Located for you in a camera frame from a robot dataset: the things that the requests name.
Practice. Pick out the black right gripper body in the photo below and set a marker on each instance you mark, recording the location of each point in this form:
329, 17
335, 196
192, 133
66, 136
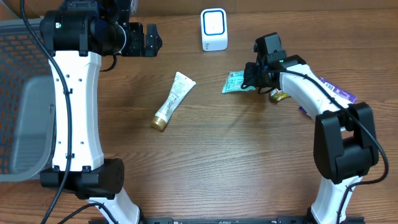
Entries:
256, 79

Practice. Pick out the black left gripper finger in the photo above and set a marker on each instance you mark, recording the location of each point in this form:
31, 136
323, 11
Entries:
152, 50
152, 36

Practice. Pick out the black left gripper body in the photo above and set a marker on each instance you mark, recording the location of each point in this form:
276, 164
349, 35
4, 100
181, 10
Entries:
148, 40

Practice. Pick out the teal snack packet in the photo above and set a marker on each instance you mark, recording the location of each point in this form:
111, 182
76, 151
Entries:
234, 82

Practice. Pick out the green yellow snack packet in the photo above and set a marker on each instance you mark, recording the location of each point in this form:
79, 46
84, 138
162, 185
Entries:
275, 96

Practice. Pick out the white tube with gold cap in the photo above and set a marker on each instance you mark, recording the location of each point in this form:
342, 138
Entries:
181, 86

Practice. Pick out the purple Carefree package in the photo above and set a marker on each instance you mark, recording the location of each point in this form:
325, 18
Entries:
337, 91

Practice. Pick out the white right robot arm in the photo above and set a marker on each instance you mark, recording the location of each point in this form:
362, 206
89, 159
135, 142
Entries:
344, 146

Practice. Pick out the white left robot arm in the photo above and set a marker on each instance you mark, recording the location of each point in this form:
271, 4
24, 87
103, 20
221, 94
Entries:
76, 38

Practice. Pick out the white barcode scanner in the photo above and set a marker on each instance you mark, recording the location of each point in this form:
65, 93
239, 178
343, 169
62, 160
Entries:
214, 29

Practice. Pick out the grey plastic mesh basket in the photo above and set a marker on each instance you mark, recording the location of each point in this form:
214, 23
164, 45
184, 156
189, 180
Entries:
27, 105

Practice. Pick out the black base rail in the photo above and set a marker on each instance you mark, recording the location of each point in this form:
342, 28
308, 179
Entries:
278, 220

